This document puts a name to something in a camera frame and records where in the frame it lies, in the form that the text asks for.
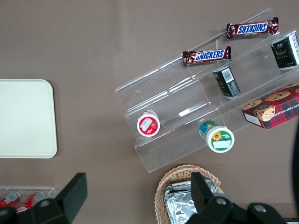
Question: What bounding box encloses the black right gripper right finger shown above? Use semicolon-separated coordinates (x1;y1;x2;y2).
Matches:
191;172;234;224

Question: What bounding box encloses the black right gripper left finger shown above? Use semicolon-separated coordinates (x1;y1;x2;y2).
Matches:
31;172;88;224

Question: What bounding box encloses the tan wicker basket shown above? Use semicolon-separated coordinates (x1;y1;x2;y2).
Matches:
154;164;225;224

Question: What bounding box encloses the cream plastic tray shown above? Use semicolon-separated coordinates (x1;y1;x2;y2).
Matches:
0;79;58;159

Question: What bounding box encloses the clear acrylic can holder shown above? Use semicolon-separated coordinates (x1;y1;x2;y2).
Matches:
0;185;57;214

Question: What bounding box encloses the silver foil wrapped package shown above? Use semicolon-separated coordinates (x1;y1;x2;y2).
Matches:
163;177;221;224

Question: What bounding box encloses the red soda can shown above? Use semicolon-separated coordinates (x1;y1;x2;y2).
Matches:
0;191;23;209
15;190;47;214

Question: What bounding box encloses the green sunflower yogurt cup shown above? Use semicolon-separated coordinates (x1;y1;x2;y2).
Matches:
199;120;235;154

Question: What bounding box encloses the red strawberry yogurt cup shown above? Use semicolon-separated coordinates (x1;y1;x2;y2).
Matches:
136;110;161;137

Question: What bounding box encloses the clear acrylic stepped shelf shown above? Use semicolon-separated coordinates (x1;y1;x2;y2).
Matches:
114;8;299;174

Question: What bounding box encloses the red tartan cookie box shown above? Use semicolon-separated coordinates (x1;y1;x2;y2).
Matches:
241;81;299;130

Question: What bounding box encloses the small black barcode box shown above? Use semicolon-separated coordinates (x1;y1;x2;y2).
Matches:
213;66;241;98

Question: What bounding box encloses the Snickers chocolate bar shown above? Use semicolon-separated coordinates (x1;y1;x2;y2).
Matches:
182;45;232;67
226;17;280;40

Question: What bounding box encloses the black box gold print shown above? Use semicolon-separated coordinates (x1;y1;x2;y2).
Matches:
271;32;299;69

